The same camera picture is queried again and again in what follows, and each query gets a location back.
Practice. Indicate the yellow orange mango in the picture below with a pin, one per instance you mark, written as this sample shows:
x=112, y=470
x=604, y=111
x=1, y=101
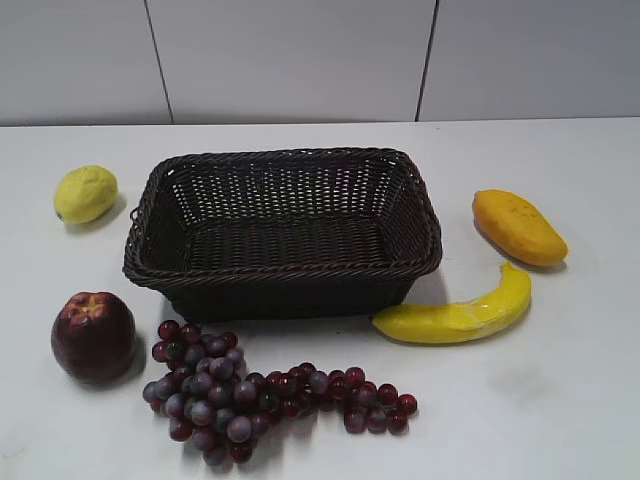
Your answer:
x=517, y=227

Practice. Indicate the dark brown wicker basket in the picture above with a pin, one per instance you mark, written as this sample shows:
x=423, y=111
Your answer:
x=283, y=234

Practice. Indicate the yellow banana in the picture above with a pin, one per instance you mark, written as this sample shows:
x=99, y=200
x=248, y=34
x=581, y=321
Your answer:
x=463, y=322

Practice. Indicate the purple red grape bunch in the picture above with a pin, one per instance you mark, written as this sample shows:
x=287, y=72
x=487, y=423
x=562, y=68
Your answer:
x=212, y=402

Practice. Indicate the yellow green lemon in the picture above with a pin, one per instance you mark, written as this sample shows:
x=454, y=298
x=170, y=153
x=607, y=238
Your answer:
x=85, y=194

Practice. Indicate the dark red apple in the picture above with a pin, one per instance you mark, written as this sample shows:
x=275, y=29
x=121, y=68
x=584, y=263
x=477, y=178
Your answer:
x=93, y=337

